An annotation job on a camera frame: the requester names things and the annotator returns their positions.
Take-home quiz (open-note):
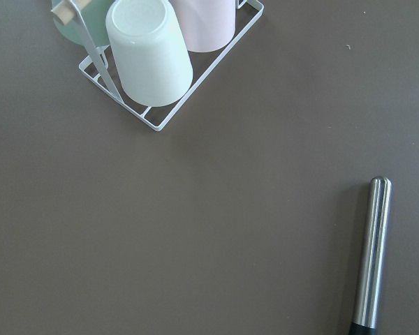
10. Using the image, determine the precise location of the white upturned cup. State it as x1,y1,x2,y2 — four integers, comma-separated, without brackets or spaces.
105,0,193,107

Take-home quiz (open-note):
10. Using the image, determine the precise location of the pink upturned cup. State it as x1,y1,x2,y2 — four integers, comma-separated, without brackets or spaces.
171,0,236,53

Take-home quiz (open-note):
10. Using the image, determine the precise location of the steel muddler black tip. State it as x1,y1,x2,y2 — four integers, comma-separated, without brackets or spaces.
348,176,392,334

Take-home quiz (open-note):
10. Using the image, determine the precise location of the white wire cup rack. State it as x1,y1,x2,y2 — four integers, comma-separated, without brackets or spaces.
51,1,264,131

